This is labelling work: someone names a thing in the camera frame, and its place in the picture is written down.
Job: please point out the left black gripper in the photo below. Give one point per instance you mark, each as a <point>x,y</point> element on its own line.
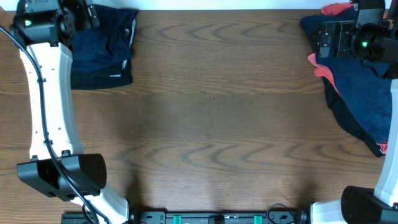
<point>91,12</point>

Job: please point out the red garment in pile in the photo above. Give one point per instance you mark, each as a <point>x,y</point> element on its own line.
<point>323,71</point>

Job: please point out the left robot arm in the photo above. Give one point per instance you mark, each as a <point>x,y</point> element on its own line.
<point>58,166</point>

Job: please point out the black garment under pile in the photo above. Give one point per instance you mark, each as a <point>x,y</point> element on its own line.
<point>346,120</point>

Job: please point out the folded black garment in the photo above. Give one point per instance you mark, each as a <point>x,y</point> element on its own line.
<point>111,77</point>

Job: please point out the navy blue shorts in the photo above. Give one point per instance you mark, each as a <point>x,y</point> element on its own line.
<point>108,44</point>

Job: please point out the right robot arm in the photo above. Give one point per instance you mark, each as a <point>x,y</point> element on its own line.
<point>358,204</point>

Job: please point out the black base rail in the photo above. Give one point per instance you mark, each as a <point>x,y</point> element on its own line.
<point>283,217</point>

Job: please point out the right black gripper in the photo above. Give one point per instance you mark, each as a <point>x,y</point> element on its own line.
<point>327,40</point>

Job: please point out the navy blue garment in pile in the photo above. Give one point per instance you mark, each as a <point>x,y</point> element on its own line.
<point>368,97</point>

